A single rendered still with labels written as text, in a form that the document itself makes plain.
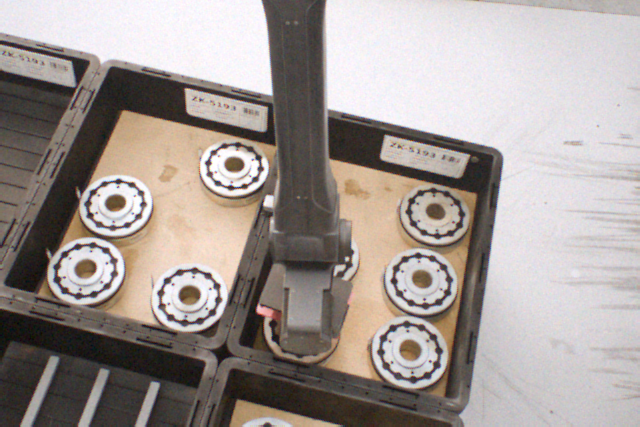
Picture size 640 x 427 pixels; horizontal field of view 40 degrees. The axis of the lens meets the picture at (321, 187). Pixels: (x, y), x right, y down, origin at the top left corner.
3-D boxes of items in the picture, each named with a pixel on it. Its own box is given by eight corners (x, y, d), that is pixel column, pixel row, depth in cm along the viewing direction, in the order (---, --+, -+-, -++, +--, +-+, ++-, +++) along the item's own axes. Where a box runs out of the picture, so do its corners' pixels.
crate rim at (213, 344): (106, 66, 130) (104, 56, 128) (301, 112, 128) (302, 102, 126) (-9, 301, 108) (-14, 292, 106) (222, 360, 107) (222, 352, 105)
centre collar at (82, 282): (78, 249, 118) (78, 247, 118) (111, 262, 118) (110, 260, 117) (60, 279, 116) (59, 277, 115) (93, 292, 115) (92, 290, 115)
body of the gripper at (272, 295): (337, 335, 106) (342, 311, 99) (258, 308, 107) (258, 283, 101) (352, 289, 109) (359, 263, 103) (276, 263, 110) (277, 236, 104)
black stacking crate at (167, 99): (115, 107, 138) (106, 59, 129) (296, 150, 136) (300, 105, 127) (9, 331, 117) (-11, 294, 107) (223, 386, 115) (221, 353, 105)
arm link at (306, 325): (352, 212, 92) (271, 210, 93) (348, 314, 86) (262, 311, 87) (352, 262, 103) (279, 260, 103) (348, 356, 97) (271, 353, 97)
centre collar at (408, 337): (394, 330, 115) (395, 328, 115) (430, 339, 115) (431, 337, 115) (388, 365, 113) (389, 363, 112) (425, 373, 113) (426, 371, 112)
